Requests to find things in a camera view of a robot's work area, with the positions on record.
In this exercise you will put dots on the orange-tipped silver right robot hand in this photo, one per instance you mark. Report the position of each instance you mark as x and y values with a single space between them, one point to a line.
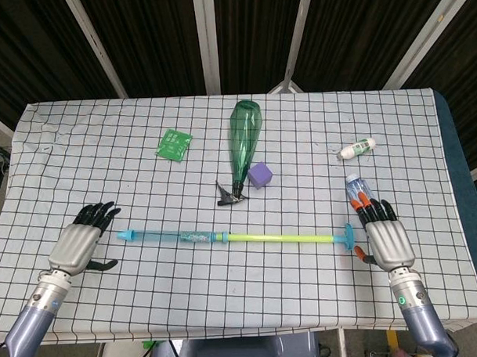
389 243

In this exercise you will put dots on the black-fingered silver left robot hand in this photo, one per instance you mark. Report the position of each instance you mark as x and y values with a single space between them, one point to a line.
72 249

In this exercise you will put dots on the blue green water pump toy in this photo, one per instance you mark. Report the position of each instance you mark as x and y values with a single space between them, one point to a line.
264 236

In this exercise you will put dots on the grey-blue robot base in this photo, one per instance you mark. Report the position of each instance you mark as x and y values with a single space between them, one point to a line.
244 350

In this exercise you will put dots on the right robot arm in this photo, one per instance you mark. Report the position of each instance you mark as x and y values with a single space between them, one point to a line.
417 313

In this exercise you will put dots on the clear plastic water bottle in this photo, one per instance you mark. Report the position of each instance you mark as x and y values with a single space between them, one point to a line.
358 186

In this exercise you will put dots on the blue padded table edge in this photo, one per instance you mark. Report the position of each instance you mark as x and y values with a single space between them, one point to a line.
463 178

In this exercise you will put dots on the small white bottle green label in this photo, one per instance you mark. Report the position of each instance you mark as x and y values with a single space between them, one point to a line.
357 148

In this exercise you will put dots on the white table leg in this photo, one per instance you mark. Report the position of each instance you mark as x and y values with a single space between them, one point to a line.
342 345

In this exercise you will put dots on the white black-grid tablecloth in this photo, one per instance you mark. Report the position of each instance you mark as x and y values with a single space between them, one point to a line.
187 290

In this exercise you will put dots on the green foil packet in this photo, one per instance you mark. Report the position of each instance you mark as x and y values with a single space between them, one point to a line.
174 144

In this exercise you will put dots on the purple foam cube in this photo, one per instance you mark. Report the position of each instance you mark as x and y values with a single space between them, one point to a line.
260 175

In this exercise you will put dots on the green spray bottle black trigger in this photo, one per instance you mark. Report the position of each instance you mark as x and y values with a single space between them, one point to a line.
245 139

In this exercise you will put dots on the white partition frame post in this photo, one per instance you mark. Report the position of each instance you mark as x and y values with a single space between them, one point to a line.
425 39
97 48
207 42
294 47

